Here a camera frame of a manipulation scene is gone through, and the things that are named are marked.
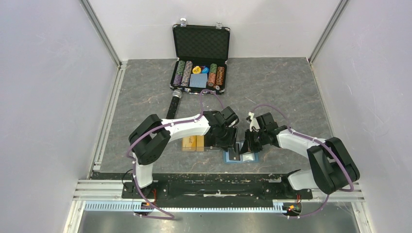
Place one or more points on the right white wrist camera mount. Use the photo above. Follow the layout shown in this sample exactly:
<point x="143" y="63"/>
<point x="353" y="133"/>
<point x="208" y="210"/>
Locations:
<point x="253" y="123"/>

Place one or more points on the blue playing card deck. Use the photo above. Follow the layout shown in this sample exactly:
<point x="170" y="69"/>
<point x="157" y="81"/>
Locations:
<point x="198" y="80"/>

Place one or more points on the green orange chip stack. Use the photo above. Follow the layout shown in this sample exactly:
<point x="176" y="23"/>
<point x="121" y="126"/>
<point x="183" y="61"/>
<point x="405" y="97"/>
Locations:
<point x="212" y="75"/>

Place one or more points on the light blue card holder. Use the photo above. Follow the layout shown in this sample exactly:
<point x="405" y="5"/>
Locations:
<point x="245" y="158"/>

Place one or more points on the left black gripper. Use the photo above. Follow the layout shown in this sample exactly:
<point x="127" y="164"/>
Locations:
<point x="230" y="142"/>

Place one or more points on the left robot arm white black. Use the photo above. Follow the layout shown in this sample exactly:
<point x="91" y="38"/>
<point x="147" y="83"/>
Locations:
<point x="149" y="139"/>

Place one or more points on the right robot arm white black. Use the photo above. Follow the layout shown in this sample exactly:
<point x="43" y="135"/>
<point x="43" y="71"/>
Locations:
<point x="331" y="166"/>

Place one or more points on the black poker chip case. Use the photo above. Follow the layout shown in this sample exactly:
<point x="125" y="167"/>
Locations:
<point x="203" y="45"/>

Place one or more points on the clear box with gold cards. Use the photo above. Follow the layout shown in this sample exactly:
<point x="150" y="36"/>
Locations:
<point x="199" y="143"/>

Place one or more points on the pink grey chip stack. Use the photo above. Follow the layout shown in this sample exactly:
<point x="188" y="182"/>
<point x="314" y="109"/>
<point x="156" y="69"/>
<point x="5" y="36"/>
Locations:
<point x="186" y="73"/>

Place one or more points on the black microphone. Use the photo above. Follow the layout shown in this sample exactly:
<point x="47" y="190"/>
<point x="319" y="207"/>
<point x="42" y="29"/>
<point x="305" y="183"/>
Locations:
<point x="176" y="96"/>

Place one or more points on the white slotted cable duct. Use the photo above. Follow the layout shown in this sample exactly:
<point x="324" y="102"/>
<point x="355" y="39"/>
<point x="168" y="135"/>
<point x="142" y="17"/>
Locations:
<point x="143" y="207"/>

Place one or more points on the brown orange chip stack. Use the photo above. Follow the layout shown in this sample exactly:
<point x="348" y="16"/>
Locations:
<point x="220" y="76"/>

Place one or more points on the green purple chip stack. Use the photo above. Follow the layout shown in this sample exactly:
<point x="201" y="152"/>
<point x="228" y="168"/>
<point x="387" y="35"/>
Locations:
<point x="179" y="73"/>

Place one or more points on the yellow dealer chip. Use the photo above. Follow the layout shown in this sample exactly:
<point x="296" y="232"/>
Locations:
<point x="197" y="70"/>

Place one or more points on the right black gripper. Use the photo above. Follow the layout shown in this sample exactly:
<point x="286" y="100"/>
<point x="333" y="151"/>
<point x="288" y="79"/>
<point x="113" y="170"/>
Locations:
<point x="248" y="145"/>

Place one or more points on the black VIP credit card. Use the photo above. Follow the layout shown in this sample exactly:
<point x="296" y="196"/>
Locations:
<point x="235" y="156"/>

